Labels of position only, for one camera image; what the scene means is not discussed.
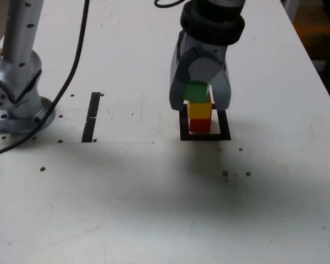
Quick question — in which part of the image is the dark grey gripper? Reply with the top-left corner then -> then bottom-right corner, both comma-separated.
168,30 -> 232,111

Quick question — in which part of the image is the green cube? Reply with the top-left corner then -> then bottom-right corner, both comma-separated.
183,81 -> 211,102

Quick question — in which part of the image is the yellow cube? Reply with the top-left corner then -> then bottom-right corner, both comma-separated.
187,101 -> 213,120

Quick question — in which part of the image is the red cube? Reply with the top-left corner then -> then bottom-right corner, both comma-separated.
189,118 -> 211,133

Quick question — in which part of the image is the black tape square outline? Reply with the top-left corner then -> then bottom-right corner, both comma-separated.
178,103 -> 232,142

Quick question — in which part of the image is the black tape strip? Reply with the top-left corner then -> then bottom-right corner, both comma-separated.
81,92 -> 102,143

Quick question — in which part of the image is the thin black cable loop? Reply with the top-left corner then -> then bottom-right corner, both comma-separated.
153,0 -> 186,8

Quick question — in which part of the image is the white post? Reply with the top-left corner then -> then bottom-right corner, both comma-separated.
287,0 -> 300,22

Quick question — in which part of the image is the thick black cable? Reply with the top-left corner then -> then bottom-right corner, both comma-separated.
0,0 -> 91,159

